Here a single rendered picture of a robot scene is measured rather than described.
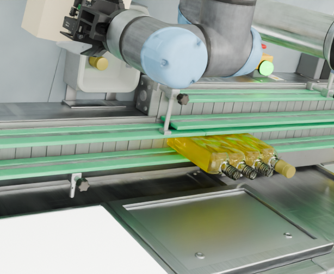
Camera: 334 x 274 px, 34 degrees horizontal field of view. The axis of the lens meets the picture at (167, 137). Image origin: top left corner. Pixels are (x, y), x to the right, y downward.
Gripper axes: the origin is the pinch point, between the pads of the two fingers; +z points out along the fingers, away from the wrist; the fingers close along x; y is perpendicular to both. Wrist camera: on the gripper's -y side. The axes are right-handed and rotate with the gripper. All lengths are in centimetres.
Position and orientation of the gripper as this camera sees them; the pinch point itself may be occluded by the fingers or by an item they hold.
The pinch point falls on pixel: (81, 10)
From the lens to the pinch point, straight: 99.9
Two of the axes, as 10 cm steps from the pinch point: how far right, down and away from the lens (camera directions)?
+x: -3.0, 9.2, 2.5
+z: -5.5, -3.8, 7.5
